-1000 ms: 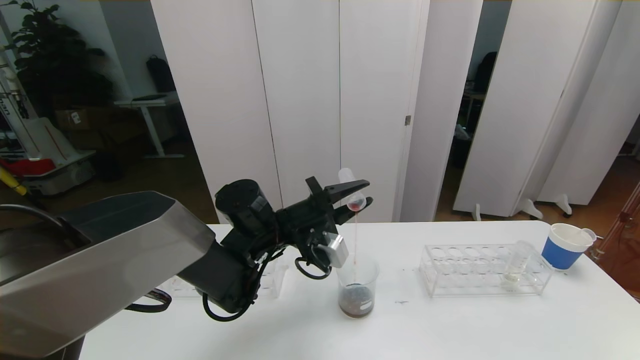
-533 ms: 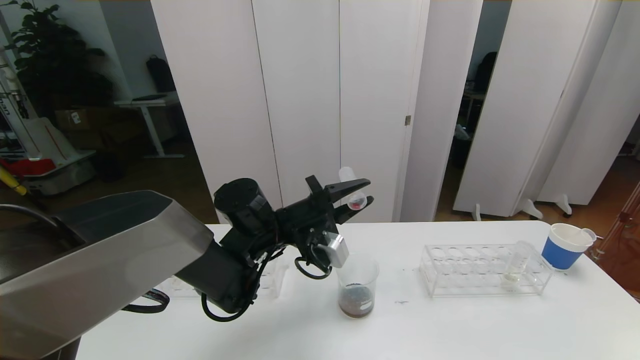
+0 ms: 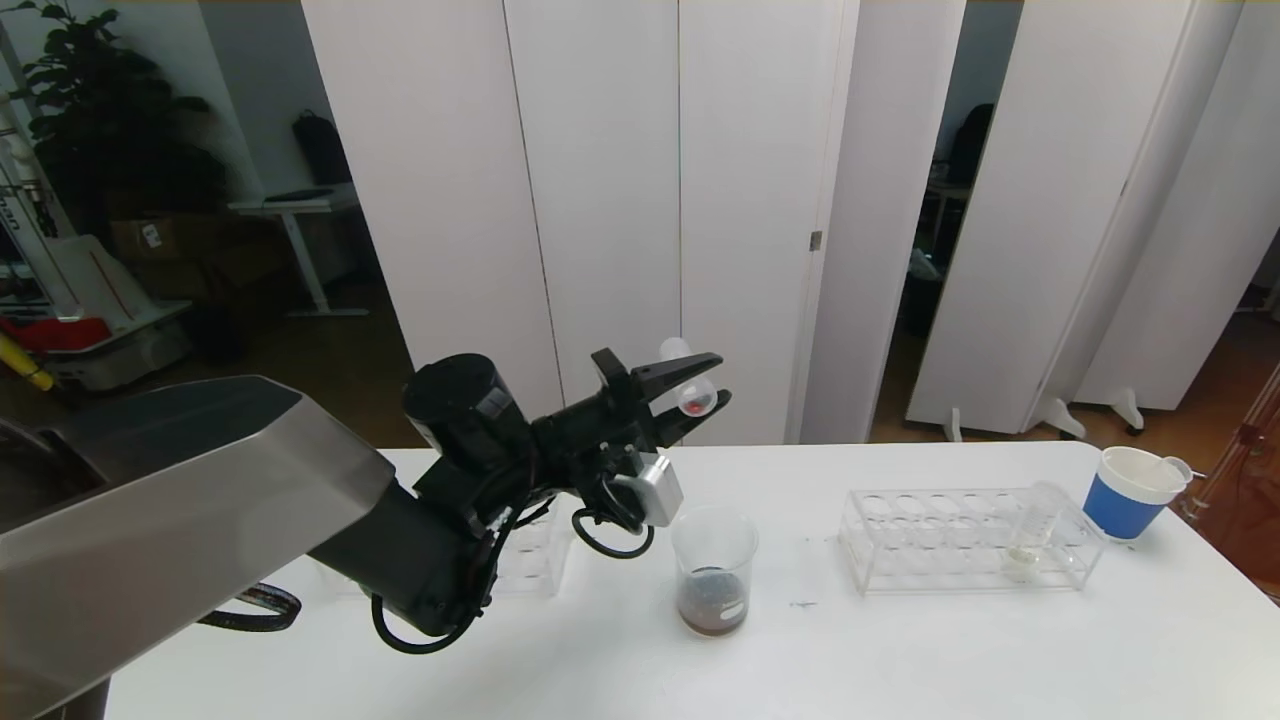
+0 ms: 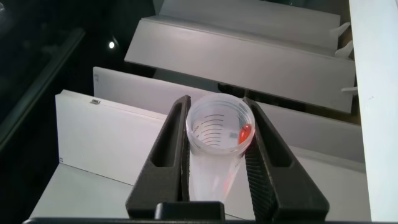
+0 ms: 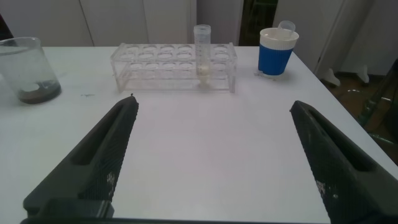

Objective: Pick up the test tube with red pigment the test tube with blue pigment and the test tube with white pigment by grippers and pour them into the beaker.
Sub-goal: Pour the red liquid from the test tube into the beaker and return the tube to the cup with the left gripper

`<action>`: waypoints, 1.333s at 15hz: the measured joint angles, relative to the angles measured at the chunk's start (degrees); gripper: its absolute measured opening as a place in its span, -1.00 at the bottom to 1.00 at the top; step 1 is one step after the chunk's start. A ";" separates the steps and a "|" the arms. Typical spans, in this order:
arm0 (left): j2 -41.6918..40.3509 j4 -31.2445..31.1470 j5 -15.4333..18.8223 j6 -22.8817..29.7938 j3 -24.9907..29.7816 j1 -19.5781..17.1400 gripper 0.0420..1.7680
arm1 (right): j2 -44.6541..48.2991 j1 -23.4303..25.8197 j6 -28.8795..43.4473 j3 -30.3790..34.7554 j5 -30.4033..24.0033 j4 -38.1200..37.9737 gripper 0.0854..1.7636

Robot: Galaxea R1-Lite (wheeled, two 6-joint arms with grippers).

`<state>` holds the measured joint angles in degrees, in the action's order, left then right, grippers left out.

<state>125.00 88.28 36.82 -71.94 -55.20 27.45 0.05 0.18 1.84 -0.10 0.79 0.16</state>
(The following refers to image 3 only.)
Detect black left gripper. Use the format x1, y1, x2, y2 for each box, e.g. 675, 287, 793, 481
530, 347, 733, 484

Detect red liquid test tube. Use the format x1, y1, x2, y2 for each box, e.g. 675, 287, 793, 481
659, 337, 719, 418

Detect yellow liquid test tube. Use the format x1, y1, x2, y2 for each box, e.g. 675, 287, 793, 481
1003, 481, 1067, 581

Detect clear plastic test tube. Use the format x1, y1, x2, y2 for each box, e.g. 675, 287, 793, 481
1130, 456, 1198, 492

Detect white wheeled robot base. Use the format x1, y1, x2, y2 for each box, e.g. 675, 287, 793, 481
0, 95, 193, 393

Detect clear glass beaker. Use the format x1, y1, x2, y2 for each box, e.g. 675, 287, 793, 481
670, 507, 761, 639

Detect clear acrylic test tube rack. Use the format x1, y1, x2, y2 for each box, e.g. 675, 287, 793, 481
838, 487, 1107, 595
490, 497, 578, 598

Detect white folding partition screen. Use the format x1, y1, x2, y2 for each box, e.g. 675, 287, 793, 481
301, 0, 967, 448
905, 0, 1280, 441

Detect black office chair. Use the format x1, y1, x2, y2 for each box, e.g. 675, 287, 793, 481
925, 104, 997, 201

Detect black backpack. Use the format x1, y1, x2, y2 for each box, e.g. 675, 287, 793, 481
292, 110, 353, 186

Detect white standing desk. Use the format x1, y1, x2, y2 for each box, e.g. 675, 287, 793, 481
228, 190, 369, 319

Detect blue white paper cup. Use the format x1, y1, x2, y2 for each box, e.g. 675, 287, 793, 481
1082, 447, 1187, 542

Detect brown cardboard box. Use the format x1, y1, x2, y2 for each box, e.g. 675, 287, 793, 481
108, 215, 201, 263

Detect dark green potted plant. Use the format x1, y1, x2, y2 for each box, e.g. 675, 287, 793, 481
5, 0, 226, 241

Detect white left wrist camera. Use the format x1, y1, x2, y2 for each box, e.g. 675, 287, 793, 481
612, 452, 685, 528

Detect black camera cable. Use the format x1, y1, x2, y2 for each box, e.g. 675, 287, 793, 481
572, 475, 656, 560

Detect clear tube frame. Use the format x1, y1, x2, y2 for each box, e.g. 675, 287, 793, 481
1180, 362, 1280, 521

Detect yellow handled tool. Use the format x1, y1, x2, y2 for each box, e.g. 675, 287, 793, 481
0, 333, 53, 391

